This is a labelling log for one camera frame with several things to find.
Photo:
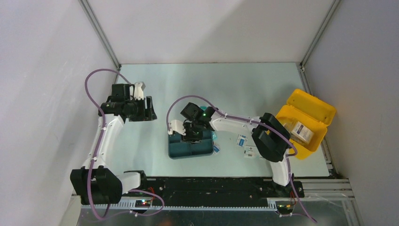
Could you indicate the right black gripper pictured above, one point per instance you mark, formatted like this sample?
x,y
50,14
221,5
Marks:
x,y
189,138

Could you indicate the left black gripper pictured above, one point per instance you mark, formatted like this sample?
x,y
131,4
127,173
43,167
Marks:
x,y
146,114

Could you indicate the teal divided plastic tray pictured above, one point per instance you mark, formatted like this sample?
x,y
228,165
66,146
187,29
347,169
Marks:
x,y
178,149

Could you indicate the white medicine box blue label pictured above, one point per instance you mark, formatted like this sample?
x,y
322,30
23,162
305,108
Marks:
x,y
301,134

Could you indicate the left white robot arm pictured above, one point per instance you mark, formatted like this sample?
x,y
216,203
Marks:
x,y
99,181

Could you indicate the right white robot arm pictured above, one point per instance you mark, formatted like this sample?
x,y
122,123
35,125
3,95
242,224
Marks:
x,y
269,136

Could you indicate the yellow medicine kit box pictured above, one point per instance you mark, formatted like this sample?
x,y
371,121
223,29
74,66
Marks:
x,y
314,113

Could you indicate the twisted teal wrapper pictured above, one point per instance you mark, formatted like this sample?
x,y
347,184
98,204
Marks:
x,y
214,135

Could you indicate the white flat labelled packet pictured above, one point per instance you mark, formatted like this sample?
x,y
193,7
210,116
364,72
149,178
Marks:
x,y
251,152

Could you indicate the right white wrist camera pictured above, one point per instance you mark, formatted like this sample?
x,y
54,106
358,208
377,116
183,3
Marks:
x,y
176,126

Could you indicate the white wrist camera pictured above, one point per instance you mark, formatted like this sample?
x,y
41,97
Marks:
x,y
137,91
176,126

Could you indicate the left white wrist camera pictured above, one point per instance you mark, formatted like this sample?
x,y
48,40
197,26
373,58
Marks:
x,y
137,91

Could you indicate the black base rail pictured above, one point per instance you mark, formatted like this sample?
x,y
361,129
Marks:
x,y
215,192

